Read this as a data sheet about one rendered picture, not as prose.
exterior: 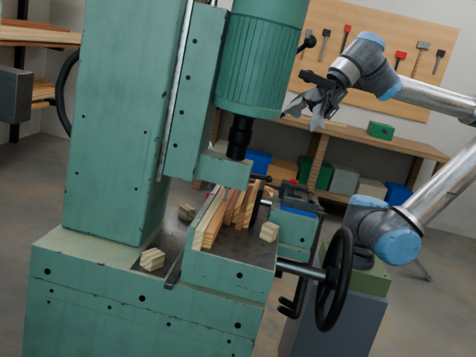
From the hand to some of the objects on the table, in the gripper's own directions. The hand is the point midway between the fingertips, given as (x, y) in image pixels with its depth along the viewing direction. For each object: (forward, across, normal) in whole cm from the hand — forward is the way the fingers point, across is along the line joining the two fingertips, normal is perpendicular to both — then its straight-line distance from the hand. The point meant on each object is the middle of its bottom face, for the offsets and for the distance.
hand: (292, 123), depth 124 cm
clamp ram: (+26, -8, -9) cm, 29 cm away
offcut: (+30, -19, -4) cm, 36 cm away
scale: (+29, +2, +3) cm, 29 cm away
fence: (+33, +2, 0) cm, 33 cm away
